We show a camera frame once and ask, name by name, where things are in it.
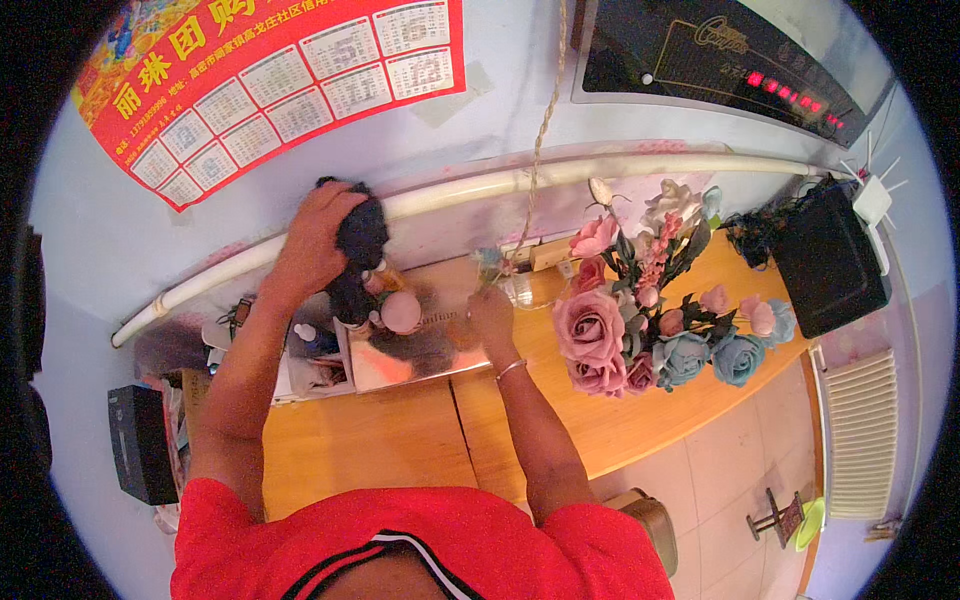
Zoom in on person's right hand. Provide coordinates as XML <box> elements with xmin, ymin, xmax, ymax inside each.
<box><xmin>465</xmin><ymin>285</ymin><xmax>520</xmax><ymax>363</ymax></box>

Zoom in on person's left hand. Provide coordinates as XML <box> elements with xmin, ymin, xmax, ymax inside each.
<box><xmin>270</xmin><ymin>180</ymin><xmax>370</xmax><ymax>301</ymax></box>

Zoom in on small artificial flower sprig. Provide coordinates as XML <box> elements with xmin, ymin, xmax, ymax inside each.
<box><xmin>471</xmin><ymin>246</ymin><xmax>516</xmax><ymax>297</ymax></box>

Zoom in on dark cleaning cloth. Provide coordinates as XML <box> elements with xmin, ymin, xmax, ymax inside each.
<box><xmin>315</xmin><ymin>175</ymin><xmax>392</xmax><ymax>327</ymax></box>

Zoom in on glass vase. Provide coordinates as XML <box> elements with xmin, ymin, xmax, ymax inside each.
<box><xmin>502</xmin><ymin>268</ymin><xmax>573</xmax><ymax>312</ymax></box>

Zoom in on silver reflective board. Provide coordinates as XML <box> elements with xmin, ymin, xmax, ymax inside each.
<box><xmin>341</xmin><ymin>255</ymin><xmax>494</xmax><ymax>396</ymax></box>

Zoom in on pink round puff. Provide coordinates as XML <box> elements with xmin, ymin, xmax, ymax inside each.
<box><xmin>380</xmin><ymin>291</ymin><xmax>423</xmax><ymax>336</ymax></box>

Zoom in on amber bottle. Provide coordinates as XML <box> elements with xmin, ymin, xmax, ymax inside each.
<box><xmin>363</xmin><ymin>261</ymin><xmax>408</xmax><ymax>296</ymax></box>

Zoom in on white pipe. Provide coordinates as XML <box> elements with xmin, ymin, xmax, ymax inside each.
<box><xmin>110</xmin><ymin>153</ymin><xmax>835</xmax><ymax>349</ymax></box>

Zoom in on artificial rose bouquet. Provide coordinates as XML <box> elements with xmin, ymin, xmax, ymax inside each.
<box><xmin>551</xmin><ymin>177</ymin><xmax>798</xmax><ymax>399</ymax></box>

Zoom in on white box of toiletries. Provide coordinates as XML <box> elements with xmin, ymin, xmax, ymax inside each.
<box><xmin>273</xmin><ymin>292</ymin><xmax>355</xmax><ymax>402</ymax></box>

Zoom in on heap of clutter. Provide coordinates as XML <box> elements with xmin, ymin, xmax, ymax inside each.
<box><xmin>133</xmin><ymin>296</ymin><xmax>290</xmax><ymax>535</ymax></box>

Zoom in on person's body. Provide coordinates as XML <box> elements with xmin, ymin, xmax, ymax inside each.
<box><xmin>171</xmin><ymin>442</ymin><xmax>676</xmax><ymax>600</ymax></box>

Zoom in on brown stool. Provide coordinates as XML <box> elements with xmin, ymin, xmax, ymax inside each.
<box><xmin>603</xmin><ymin>487</ymin><xmax>681</xmax><ymax>579</ymax></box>

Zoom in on black box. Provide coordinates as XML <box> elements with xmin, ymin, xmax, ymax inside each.
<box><xmin>107</xmin><ymin>384</ymin><xmax>180</xmax><ymax>507</ymax></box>

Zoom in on small wooden stool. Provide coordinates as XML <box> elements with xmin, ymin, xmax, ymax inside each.
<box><xmin>745</xmin><ymin>486</ymin><xmax>806</xmax><ymax>551</ymax></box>

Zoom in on green basin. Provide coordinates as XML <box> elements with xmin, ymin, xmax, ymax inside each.
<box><xmin>794</xmin><ymin>495</ymin><xmax>827</xmax><ymax>553</ymax></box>

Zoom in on white radiator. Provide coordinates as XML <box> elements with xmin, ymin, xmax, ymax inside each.
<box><xmin>808</xmin><ymin>346</ymin><xmax>902</xmax><ymax>522</ymax></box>

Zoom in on white router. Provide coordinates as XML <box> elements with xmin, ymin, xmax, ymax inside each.
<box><xmin>838</xmin><ymin>130</ymin><xmax>911</xmax><ymax>276</ymax></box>

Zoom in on red wall calendar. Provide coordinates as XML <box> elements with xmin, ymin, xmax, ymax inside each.
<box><xmin>71</xmin><ymin>0</ymin><xmax>468</xmax><ymax>214</ymax></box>

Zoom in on braided hanging rope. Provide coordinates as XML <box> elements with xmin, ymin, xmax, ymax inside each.
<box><xmin>516</xmin><ymin>0</ymin><xmax>570</xmax><ymax>258</ymax></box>

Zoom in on tangle of black cables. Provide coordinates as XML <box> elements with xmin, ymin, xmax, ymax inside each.
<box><xmin>722</xmin><ymin>208</ymin><xmax>786</xmax><ymax>270</ymax></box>

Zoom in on black wall panel red display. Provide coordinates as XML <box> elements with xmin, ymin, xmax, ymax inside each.
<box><xmin>570</xmin><ymin>0</ymin><xmax>898</xmax><ymax>150</ymax></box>

